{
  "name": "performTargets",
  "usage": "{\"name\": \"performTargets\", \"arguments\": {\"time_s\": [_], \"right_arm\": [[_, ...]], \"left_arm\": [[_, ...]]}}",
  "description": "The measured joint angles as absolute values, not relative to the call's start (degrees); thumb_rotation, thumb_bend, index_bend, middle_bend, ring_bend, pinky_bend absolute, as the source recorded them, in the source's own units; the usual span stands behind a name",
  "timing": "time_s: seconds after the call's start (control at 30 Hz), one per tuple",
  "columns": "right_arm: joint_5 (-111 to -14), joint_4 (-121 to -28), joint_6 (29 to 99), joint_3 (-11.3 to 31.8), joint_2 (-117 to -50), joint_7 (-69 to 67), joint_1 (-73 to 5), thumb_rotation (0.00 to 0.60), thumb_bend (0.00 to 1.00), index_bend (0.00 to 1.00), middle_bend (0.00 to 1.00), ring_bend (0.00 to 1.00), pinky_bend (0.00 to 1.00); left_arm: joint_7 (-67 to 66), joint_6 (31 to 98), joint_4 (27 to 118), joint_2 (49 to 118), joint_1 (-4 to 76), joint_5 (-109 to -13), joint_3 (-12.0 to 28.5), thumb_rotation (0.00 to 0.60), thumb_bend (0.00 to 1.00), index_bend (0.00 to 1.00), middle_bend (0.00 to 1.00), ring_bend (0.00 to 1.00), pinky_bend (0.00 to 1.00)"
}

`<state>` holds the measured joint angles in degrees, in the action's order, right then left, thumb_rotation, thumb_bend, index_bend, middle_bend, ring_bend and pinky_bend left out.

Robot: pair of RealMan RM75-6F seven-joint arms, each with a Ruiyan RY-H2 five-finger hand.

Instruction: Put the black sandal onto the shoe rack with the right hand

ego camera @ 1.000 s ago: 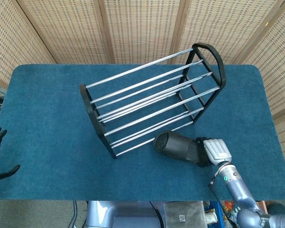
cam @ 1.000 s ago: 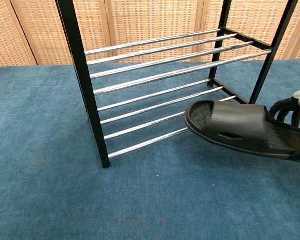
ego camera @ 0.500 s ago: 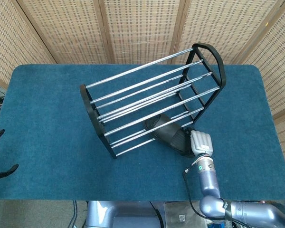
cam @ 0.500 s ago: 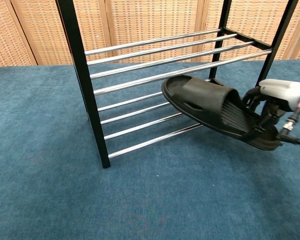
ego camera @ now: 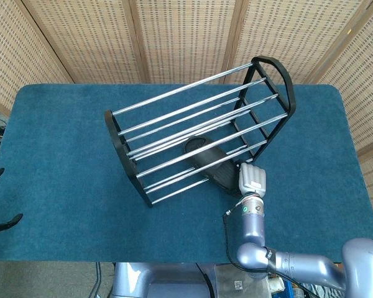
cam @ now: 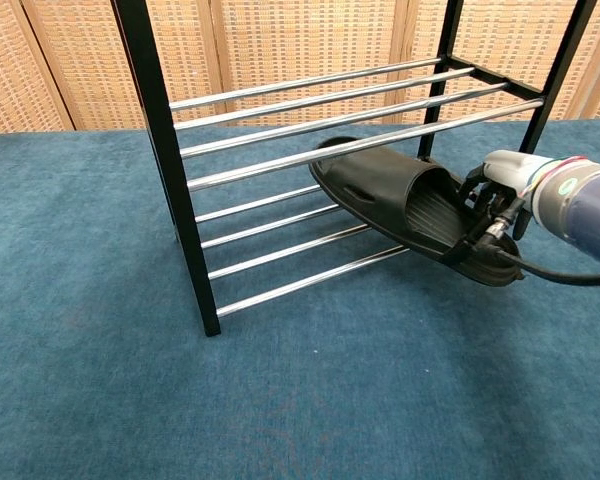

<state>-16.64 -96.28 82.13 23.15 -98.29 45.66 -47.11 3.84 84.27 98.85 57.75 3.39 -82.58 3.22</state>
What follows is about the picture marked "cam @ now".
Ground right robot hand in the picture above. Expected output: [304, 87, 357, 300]
[452, 149, 554, 252]

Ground black rubber slide sandal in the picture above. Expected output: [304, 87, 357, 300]
[308, 136, 526, 289]

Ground black metal shoe rack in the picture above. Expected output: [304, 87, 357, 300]
[110, 0, 598, 338]

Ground woven wicker folding screen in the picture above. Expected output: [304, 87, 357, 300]
[0, 0, 600, 137]

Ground blue carpet mat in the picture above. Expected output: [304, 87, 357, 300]
[0, 118, 600, 480]

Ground black cable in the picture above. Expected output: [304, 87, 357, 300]
[481, 209, 600, 287]

